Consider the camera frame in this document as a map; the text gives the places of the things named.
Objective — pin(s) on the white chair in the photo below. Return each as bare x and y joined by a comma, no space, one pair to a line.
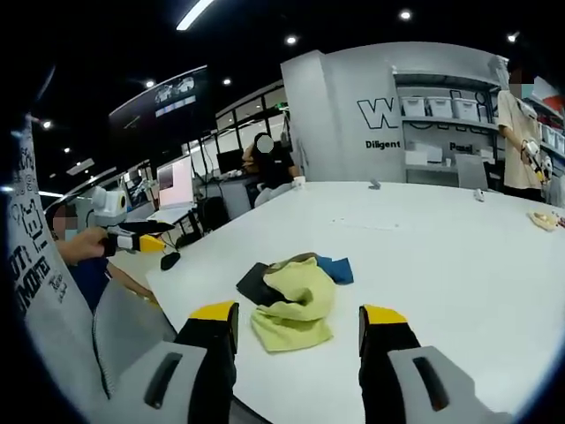
271,194

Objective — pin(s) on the black computer mouse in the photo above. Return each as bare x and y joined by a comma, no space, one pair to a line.
170,261

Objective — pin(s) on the person's white printed jacket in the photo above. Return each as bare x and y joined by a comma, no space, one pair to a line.
57,309

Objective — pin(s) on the black cloth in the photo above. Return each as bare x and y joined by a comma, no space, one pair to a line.
258,282

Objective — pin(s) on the blue cloth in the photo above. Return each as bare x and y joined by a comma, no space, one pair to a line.
337,269

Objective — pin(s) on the beige cloth with items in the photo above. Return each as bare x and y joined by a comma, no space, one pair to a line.
545,219

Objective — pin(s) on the black monitor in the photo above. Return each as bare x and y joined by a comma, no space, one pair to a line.
229,161

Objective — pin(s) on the yellow-green garment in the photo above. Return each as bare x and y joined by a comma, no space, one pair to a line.
296,309

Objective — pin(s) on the small white device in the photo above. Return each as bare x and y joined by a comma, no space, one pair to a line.
479,194

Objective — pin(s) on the grey panel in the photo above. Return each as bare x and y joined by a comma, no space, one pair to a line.
471,172

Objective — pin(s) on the white glove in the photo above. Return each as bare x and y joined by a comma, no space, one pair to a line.
299,182

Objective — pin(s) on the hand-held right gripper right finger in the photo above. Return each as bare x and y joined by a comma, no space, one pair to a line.
410,375

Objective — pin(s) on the pale pink monitor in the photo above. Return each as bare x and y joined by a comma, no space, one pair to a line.
176,183

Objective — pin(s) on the white storage shelf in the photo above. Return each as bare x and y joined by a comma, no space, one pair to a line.
446,128

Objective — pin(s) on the white storage box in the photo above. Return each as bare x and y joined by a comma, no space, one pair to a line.
412,107
440,107
466,108

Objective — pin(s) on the person's left hand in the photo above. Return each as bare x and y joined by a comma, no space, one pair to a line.
86,247

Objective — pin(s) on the hanging dark display screen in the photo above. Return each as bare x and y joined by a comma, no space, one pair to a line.
175,95

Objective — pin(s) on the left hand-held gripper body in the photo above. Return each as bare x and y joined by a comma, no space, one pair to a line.
108,205

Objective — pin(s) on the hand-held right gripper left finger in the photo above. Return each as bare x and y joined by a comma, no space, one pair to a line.
176,375

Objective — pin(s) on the small grey stand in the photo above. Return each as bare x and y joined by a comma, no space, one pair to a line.
374,184

